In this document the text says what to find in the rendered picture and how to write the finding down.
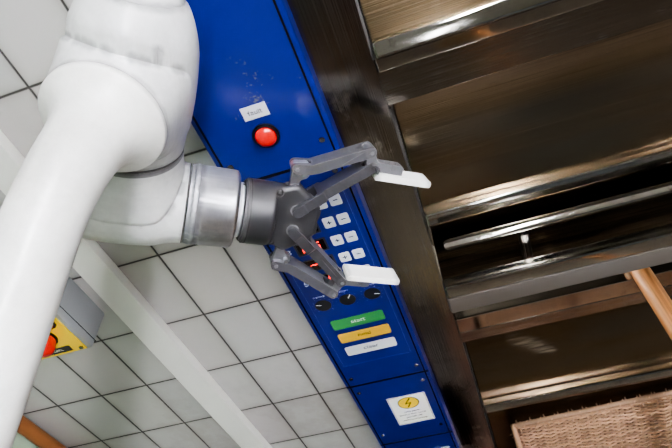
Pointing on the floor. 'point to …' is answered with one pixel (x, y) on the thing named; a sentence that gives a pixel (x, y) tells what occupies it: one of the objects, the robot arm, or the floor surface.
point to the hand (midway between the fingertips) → (402, 229)
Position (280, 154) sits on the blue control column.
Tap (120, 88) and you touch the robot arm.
